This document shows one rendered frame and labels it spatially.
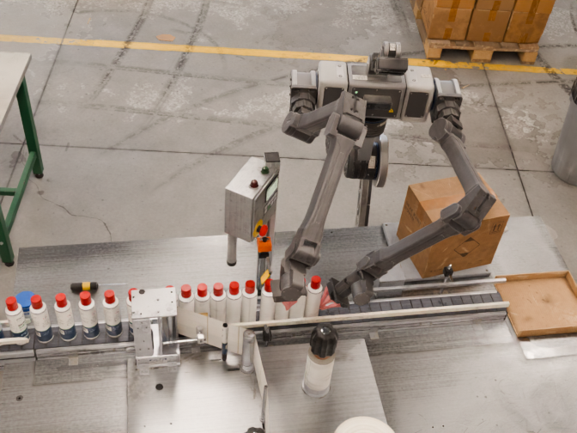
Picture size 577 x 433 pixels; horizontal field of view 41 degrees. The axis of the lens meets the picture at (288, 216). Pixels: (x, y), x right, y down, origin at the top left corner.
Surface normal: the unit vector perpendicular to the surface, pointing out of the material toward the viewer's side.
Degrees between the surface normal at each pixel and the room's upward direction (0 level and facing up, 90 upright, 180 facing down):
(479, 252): 90
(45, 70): 0
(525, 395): 0
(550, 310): 0
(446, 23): 90
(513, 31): 90
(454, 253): 90
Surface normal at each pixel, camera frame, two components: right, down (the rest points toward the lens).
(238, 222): -0.44, 0.61
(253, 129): 0.07, -0.71
